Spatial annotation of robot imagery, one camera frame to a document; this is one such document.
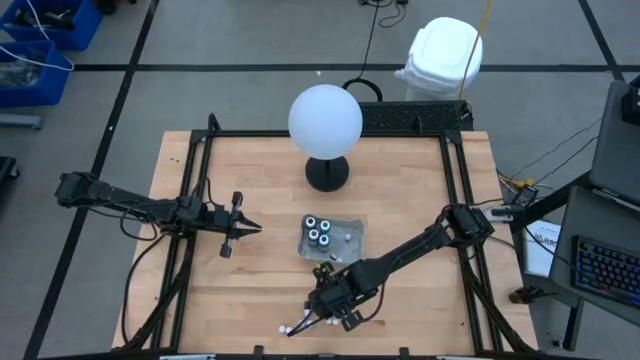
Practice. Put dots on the black metal table frame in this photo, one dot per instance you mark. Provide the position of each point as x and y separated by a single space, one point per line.
250 133

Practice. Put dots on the black table clamp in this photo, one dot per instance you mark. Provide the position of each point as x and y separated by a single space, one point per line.
404 352
258 351

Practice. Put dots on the white globe table lamp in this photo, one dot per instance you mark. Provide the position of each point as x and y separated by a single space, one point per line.
325 120

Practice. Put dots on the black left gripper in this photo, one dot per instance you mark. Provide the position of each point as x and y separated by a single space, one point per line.
231 225

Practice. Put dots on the large blue food coloring bottle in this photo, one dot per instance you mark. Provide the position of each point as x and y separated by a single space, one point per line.
324 241

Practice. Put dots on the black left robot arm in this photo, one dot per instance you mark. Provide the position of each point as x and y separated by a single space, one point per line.
115 197

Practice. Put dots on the black computer monitor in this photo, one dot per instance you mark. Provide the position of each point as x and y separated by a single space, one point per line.
632 102

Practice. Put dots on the black perforated computer case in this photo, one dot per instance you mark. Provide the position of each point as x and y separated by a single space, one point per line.
415 117

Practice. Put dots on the white paper sheet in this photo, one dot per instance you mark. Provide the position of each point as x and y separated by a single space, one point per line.
537 255

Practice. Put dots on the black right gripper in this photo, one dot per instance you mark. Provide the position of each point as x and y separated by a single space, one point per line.
332 297

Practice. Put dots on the white lidded trash bin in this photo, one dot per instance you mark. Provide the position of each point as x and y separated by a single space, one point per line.
442 55

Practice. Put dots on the grey metal bar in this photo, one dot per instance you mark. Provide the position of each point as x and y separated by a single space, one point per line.
20 122

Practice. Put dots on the grey plastic tray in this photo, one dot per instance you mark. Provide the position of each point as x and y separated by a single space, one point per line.
355 225

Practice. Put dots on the black backlit keyboard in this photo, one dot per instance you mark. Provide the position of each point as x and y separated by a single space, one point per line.
605 272

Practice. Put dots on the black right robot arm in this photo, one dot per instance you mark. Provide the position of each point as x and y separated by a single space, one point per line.
410 250

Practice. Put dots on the large purple food coloring bottle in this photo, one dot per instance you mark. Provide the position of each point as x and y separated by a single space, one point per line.
313 234

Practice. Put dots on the grey desk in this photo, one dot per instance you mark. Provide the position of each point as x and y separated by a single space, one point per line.
590 215
617 150

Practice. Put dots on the blue storage bin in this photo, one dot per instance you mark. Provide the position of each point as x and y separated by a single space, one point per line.
80 30
47 92

